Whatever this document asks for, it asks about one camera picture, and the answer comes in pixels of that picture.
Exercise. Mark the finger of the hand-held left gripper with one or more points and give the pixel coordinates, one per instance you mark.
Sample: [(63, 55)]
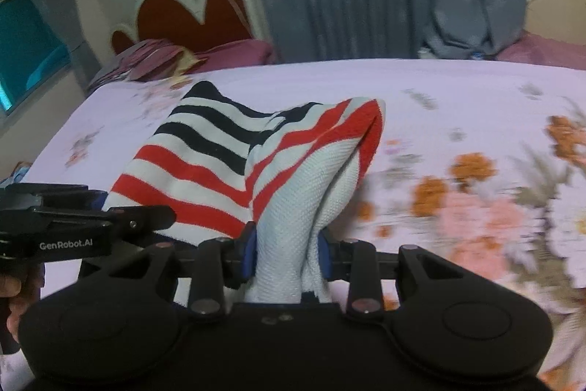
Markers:
[(64, 196), (146, 219)]

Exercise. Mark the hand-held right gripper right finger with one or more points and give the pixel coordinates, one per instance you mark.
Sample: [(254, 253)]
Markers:
[(322, 258)]

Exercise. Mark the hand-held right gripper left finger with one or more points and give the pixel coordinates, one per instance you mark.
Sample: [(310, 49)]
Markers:
[(249, 253)]

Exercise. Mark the red black striped white shirt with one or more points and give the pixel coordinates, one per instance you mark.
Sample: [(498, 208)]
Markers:
[(284, 198)]

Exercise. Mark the person's left hand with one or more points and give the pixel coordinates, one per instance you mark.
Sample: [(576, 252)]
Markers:
[(25, 285)]

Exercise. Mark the teal window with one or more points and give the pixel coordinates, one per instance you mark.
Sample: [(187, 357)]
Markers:
[(27, 47)]

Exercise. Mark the purple striped cloth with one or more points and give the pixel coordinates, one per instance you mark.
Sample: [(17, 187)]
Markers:
[(142, 59)]

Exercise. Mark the purple pillow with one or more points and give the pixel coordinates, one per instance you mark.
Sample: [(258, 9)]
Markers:
[(238, 52)]

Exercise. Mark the floral bedsheet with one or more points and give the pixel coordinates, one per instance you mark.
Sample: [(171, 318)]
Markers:
[(458, 107)]

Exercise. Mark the red headboard with white trim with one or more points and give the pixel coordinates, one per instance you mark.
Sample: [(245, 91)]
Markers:
[(183, 13)]

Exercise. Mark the pink pillow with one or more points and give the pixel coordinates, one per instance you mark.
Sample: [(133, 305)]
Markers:
[(545, 49)]

